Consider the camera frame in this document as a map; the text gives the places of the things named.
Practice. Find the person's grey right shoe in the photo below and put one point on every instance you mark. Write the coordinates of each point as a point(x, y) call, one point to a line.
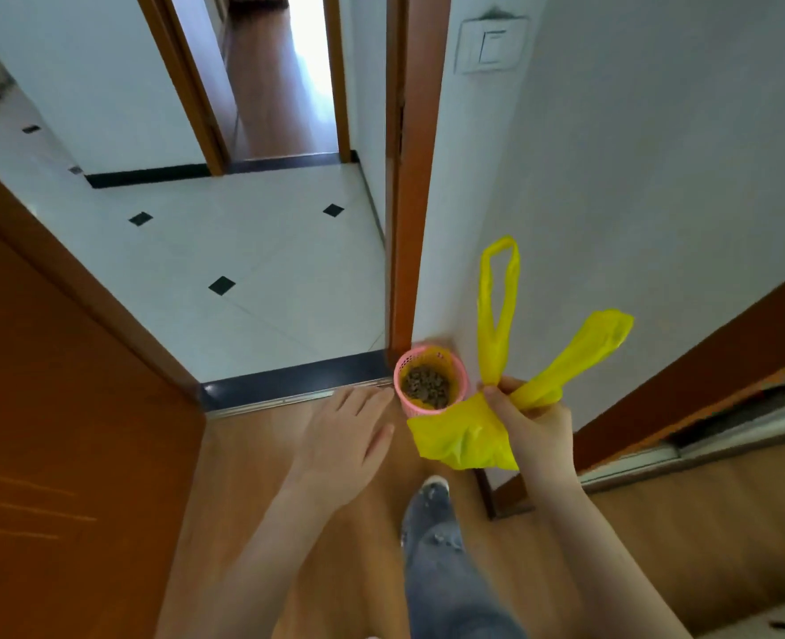
point(434, 484)

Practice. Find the white wall light switch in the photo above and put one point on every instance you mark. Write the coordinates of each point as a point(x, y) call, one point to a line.
point(492, 43)

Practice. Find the black hallway baseboard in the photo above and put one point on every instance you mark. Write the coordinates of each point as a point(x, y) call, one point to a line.
point(146, 175)

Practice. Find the person's blue jeans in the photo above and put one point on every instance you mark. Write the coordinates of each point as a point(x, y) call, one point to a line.
point(446, 579)

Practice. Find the brown hallway door frame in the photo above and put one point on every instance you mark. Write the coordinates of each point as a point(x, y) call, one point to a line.
point(189, 79)

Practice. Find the yellow basket liner bag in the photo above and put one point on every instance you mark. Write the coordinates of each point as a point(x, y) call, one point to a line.
point(460, 385)

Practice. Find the person's right forearm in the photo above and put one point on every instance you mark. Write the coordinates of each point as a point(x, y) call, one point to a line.
point(605, 572)

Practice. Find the person's right hand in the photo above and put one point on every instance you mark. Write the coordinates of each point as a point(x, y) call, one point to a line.
point(545, 445)

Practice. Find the white wooden wardrobe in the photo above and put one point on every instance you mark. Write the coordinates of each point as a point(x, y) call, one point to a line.
point(698, 392)

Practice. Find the pink plastic waste basket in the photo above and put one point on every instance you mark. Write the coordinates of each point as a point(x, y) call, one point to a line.
point(406, 402)

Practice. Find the brown wooden door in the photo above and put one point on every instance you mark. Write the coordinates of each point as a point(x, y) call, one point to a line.
point(66, 459)

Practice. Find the person's left hand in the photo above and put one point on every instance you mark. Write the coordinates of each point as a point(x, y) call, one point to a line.
point(339, 452)

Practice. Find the black door threshold strip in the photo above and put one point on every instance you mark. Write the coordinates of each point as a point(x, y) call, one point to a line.
point(286, 382)

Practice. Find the brown wooden door frame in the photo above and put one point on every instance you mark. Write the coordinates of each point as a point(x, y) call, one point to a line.
point(419, 192)

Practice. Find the yellow plastic bag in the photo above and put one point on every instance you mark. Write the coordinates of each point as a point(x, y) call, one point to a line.
point(466, 439)

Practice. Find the person's left forearm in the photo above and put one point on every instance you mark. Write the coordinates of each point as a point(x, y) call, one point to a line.
point(246, 579)

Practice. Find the dark brown waste clumps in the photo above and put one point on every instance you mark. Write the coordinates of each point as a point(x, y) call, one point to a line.
point(427, 385)

